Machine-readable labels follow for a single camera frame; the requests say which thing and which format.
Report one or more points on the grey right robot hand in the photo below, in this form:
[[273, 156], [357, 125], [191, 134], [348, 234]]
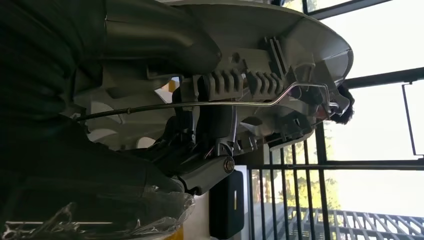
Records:
[[82, 172]]

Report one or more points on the black case yellow label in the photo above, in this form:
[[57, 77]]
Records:
[[225, 205]]

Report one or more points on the black railing bars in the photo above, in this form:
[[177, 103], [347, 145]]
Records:
[[326, 205]]

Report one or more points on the person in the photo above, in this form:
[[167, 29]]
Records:
[[344, 109]]

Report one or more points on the black window frame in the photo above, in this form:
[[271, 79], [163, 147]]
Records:
[[381, 76]]

